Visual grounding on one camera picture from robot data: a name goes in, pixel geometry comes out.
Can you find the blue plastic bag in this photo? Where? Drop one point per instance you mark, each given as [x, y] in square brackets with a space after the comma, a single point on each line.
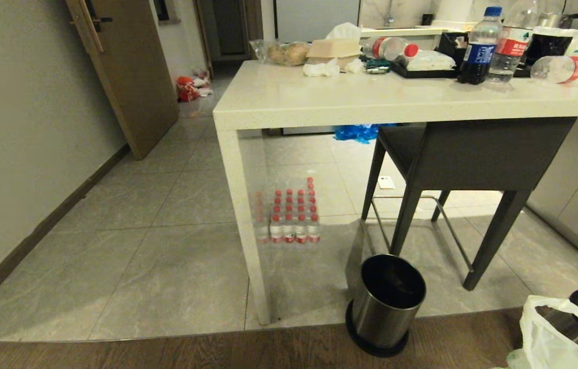
[358, 131]

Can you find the clear bag of bread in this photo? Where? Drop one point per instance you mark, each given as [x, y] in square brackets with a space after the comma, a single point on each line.
[283, 52]

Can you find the red and white trash pile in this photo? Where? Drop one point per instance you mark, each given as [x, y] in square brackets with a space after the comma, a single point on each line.
[188, 87]

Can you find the round steel trash bin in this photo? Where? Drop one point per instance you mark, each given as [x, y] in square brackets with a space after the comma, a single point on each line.
[381, 307]

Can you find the white plastic food bag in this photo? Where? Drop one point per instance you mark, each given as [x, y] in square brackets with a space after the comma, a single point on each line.
[430, 60]

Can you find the white plastic trash bag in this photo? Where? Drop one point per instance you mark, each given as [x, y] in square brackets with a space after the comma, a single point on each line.
[540, 338]

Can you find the black bowl with white bag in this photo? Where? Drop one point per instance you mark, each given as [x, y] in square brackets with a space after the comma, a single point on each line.
[550, 43]

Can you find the shrink-wrapped pack of water bottles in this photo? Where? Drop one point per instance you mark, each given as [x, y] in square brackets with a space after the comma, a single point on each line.
[291, 215]

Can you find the white stone table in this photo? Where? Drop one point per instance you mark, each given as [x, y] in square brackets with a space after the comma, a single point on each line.
[371, 97]

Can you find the crumpled white tissue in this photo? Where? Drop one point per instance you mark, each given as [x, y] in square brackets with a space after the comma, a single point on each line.
[322, 69]

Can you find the beige tissue box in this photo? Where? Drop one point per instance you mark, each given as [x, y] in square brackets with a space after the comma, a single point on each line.
[334, 48]

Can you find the green snack packet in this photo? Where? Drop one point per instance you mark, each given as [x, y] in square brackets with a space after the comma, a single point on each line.
[377, 65]

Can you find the lying water bottle red cap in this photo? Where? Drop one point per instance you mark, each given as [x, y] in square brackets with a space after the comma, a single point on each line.
[568, 68]
[394, 47]

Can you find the black tray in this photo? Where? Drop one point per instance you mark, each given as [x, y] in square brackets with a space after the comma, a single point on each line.
[422, 69]

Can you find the dark grey bar stool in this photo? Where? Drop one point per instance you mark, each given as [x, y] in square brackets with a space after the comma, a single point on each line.
[473, 154]

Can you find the brown wooden door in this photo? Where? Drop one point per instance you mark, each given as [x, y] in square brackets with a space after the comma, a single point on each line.
[130, 72]

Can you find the cola bottle with blue cap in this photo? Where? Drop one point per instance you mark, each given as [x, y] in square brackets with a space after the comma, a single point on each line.
[478, 48]

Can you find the upright clear water bottle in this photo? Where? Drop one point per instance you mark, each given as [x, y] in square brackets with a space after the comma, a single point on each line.
[510, 46]

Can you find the steel cooking pot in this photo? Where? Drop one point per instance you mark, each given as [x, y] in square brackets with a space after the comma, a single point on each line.
[558, 19]

